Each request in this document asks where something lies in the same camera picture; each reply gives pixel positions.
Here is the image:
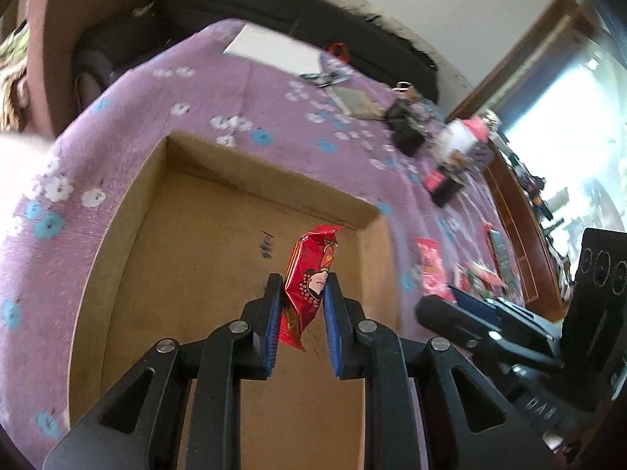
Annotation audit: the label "red cartoon snack packet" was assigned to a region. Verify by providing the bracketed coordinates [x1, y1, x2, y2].
[279, 225, 345, 352]

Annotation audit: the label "scissors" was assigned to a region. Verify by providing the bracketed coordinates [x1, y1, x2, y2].
[299, 71, 351, 88]

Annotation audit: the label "white paper sheet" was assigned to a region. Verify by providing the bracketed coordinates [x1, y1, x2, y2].
[223, 24, 326, 76]

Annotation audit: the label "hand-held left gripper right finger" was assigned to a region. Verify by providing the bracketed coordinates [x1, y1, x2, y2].
[321, 271, 559, 470]

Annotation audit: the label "pink snack packet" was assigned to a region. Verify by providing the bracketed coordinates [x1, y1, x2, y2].
[414, 237, 454, 299]

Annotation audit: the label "purple floral blanket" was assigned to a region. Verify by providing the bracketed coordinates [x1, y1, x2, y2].
[0, 18, 554, 466]

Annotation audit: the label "pink container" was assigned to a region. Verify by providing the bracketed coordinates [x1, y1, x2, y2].
[463, 115, 491, 144]

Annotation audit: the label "brown cardboard box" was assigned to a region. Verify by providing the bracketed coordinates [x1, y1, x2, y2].
[69, 132, 402, 470]

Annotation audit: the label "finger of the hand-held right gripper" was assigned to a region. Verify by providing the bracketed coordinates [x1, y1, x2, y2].
[448, 286, 562, 368]
[415, 296, 500, 348]

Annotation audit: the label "green white snack packet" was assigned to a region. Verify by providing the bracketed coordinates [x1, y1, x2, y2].
[453, 262, 507, 299]

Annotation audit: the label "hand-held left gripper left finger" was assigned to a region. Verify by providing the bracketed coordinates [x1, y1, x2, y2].
[43, 274, 285, 470]

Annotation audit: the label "wooden headboard cabinet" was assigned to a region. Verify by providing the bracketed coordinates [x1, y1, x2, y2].
[485, 142, 569, 324]

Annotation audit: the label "black pouch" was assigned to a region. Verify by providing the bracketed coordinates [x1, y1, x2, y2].
[384, 98, 427, 157]

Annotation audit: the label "wooden door frame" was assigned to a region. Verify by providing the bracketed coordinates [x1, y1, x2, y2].
[443, 0, 589, 123]

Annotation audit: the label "white container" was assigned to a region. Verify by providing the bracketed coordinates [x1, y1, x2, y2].
[441, 122, 478, 162]

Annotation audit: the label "pink and black packet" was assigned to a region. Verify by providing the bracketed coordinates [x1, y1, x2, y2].
[424, 164, 466, 206]

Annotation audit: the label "grey booklet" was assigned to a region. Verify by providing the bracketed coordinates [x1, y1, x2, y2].
[328, 85, 385, 119]

